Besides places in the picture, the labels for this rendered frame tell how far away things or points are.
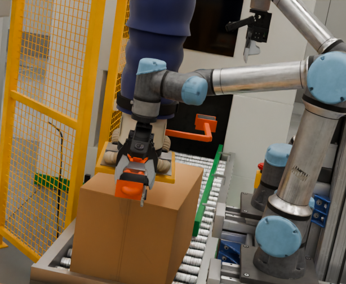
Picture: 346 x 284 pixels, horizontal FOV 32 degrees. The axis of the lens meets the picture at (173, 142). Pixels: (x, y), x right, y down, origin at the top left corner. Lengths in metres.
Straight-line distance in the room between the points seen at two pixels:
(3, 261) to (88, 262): 1.40
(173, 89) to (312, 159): 0.40
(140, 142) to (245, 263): 0.48
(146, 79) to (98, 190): 0.87
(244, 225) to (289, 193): 0.70
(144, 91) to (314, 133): 0.46
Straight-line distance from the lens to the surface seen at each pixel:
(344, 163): 1.85
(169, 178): 2.16
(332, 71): 1.46
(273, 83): 1.64
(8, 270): 3.75
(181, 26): 2.14
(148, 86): 1.61
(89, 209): 2.41
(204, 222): 3.37
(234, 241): 2.25
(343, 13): 11.09
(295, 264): 1.75
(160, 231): 2.36
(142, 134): 1.63
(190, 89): 1.57
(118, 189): 1.68
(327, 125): 1.50
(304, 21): 2.12
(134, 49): 2.17
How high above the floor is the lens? 1.79
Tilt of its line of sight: 15 degrees down
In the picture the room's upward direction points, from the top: 9 degrees clockwise
